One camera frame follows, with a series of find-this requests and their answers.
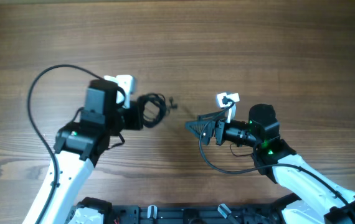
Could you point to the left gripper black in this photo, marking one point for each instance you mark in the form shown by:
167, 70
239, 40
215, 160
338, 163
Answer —
137, 110

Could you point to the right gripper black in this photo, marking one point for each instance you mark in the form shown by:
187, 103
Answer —
218, 132

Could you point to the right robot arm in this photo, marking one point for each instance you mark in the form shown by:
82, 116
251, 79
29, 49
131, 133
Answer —
314, 198

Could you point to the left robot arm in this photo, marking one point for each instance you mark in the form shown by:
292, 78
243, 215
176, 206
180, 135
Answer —
107, 111

